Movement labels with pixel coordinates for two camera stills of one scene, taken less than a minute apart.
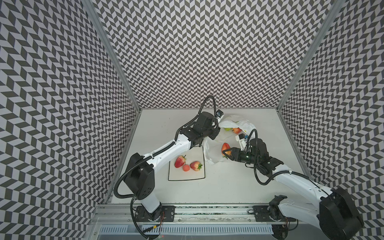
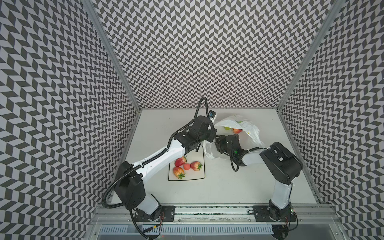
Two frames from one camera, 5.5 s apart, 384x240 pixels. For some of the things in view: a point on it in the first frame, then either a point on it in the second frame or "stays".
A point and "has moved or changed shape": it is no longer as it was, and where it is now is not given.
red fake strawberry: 225,146 has moved or changed shape
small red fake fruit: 186,167 stays
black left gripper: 214,135 stays
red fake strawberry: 196,165 stays
